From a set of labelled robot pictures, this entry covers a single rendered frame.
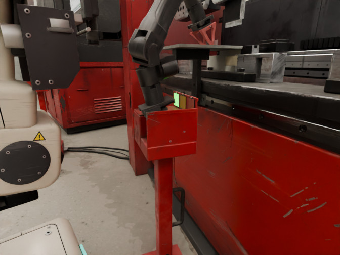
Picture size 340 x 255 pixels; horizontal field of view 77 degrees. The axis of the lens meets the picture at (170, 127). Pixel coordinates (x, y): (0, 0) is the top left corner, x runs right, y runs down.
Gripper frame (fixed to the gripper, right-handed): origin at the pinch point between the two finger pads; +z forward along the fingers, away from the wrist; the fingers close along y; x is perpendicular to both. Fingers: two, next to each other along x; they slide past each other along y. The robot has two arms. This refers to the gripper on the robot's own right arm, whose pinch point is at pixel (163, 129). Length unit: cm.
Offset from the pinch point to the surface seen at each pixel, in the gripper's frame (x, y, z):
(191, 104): -1.5, 10.4, -5.0
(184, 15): 56, 41, -34
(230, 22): 22, 45, -25
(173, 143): -4.5, 0.6, 3.5
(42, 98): 178, -69, -5
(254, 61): 2.7, 38.4, -10.2
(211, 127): 8.0, 20.1, 9.7
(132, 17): 104, 25, -45
